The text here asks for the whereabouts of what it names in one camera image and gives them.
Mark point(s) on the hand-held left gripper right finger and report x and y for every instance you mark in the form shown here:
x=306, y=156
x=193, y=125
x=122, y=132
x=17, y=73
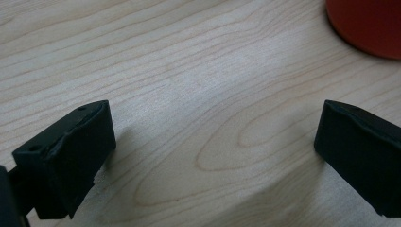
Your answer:
x=362, y=151

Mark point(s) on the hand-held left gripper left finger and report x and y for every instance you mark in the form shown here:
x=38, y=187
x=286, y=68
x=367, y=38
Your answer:
x=69, y=157

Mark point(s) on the red round container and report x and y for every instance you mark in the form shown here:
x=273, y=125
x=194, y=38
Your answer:
x=369, y=22

